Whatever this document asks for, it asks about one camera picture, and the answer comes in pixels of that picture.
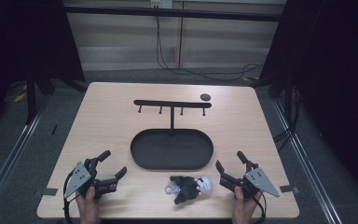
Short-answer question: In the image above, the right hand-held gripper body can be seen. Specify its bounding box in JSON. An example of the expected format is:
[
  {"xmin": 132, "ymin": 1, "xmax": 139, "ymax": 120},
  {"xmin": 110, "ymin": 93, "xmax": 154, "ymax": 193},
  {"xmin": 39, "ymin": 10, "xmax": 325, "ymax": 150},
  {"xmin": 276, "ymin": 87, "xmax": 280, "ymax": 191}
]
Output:
[{"xmin": 218, "ymin": 161, "xmax": 281, "ymax": 200}]

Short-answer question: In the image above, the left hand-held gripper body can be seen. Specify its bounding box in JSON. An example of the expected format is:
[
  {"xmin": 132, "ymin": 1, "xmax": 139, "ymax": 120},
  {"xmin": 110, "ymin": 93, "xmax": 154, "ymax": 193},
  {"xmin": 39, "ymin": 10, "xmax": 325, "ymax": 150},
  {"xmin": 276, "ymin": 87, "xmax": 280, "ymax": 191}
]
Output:
[{"xmin": 63, "ymin": 157, "xmax": 119, "ymax": 200}]

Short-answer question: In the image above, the black plush keychain white face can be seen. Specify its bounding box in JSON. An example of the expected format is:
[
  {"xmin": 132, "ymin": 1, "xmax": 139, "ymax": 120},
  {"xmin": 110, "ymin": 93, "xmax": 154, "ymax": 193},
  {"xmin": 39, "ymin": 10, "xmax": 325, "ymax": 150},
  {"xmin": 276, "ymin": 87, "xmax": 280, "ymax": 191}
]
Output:
[{"xmin": 164, "ymin": 175, "xmax": 213, "ymax": 205}]

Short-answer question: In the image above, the black key rack with tray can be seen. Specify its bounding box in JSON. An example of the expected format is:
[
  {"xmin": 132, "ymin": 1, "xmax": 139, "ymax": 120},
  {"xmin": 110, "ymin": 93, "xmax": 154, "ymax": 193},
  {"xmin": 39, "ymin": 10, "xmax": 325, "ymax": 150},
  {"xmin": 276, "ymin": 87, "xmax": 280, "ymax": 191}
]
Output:
[{"xmin": 130, "ymin": 99, "xmax": 214, "ymax": 171}]

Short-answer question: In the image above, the person's left hand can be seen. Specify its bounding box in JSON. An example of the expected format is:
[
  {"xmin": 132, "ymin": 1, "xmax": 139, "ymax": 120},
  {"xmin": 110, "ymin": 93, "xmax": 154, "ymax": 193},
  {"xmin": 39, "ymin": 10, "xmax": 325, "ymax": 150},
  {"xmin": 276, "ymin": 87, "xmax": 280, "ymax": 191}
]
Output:
[{"xmin": 75, "ymin": 186, "xmax": 103, "ymax": 224}]

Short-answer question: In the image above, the person's right hand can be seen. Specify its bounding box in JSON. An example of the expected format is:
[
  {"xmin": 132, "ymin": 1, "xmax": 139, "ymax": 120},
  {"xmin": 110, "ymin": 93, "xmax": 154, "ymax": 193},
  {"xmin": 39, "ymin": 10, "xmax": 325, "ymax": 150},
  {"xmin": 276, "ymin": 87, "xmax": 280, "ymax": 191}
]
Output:
[{"xmin": 231, "ymin": 186, "xmax": 263, "ymax": 224}]

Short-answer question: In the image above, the grey tape piece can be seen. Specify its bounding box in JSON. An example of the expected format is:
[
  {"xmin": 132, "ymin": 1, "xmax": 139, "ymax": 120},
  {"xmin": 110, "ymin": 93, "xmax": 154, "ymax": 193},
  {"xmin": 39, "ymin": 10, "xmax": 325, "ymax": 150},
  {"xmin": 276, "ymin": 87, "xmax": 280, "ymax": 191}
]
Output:
[
  {"xmin": 40, "ymin": 187, "xmax": 59, "ymax": 197},
  {"xmin": 279, "ymin": 184, "xmax": 300, "ymax": 194}
]

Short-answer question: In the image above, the black metal stand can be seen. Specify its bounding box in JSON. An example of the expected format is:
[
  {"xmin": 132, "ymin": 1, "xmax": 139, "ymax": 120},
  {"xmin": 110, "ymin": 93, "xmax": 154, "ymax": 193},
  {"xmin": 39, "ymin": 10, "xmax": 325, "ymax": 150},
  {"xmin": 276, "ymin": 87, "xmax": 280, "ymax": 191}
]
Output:
[{"xmin": 24, "ymin": 66, "xmax": 57, "ymax": 126}]

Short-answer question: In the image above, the yellow floor scrap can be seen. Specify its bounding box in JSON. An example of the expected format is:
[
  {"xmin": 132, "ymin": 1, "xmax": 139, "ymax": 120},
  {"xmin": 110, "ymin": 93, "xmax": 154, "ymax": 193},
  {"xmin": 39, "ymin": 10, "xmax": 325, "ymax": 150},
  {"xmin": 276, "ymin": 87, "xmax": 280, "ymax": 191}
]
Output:
[{"xmin": 13, "ymin": 91, "xmax": 28, "ymax": 104}]

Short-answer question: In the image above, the dark curtain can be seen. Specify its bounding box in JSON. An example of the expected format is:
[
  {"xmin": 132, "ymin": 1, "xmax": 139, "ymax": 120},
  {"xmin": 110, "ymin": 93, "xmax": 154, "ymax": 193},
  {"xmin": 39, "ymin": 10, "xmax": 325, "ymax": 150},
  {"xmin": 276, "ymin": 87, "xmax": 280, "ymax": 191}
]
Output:
[
  {"xmin": 256, "ymin": 0, "xmax": 358, "ymax": 200},
  {"xmin": 0, "ymin": 0, "xmax": 87, "ymax": 141}
]

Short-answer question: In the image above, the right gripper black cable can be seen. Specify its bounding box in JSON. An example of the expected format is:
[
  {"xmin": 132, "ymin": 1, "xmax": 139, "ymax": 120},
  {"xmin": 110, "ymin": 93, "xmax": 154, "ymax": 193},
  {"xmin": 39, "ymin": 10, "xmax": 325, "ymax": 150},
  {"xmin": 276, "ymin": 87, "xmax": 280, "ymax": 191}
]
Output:
[{"xmin": 251, "ymin": 189, "xmax": 268, "ymax": 224}]

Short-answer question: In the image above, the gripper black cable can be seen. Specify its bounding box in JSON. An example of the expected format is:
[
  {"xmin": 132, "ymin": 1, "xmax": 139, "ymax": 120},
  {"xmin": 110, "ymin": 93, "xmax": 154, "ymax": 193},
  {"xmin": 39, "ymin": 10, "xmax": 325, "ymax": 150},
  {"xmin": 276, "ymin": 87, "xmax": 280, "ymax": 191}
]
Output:
[
  {"xmin": 251, "ymin": 189, "xmax": 268, "ymax": 224},
  {"xmin": 62, "ymin": 169, "xmax": 76, "ymax": 224}
]

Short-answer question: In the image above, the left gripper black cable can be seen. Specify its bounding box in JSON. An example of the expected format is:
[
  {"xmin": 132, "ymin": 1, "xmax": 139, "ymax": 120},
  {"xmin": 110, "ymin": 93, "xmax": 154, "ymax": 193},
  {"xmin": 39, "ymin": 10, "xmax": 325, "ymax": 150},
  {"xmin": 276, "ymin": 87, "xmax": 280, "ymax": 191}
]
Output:
[{"xmin": 62, "ymin": 169, "xmax": 76, "ymax": 224}]

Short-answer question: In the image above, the metal floor rail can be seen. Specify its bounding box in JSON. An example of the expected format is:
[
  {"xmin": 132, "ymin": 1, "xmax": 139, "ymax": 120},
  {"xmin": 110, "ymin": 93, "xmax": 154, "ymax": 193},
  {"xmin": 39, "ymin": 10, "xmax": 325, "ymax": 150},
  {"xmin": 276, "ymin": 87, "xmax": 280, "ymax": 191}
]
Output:
[
  {"xmin": 0, "ymin": 101, "xmax": 50, "ymax": 220},
  {"xmin": 270, "ymin": 98, "xmax": 344, "ymax": 224}
]

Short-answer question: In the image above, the bundle of black floor cables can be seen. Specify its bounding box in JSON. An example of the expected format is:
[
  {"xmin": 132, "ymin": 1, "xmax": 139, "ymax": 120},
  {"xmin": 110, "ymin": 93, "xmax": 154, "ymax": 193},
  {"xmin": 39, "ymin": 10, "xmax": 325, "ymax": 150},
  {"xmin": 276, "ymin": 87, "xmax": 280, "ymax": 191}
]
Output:
[{"xmin": 272, "ymin": 86, "xmax": 303, "ymax": 154}]

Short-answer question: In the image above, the long black wall cable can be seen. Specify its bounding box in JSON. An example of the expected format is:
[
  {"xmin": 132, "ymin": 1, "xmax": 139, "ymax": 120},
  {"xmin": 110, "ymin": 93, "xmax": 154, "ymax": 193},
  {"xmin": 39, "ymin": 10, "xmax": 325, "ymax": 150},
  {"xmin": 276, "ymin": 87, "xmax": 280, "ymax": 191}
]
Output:
[{"xmin": 154, "ymin": 14, "xmax": 266, "ymax": 83}]

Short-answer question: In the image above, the black horizontal frame bar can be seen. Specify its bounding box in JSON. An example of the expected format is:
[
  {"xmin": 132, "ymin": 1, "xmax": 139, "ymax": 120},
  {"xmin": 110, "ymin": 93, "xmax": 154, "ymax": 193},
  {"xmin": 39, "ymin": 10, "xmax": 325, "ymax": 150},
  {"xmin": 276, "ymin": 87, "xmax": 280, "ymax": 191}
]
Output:
[{"xmin": 62, "ymin": 4, "xmax": 286, "ymax": 23}]

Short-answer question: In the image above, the white wall socket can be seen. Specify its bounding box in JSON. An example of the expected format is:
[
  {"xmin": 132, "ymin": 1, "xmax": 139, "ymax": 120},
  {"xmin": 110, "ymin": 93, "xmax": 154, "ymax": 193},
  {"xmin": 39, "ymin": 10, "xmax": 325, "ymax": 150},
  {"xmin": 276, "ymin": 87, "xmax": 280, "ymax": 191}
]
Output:
[{"xmin": 149, "ymin": 0, "xmax": 173, "ymax": 9}]

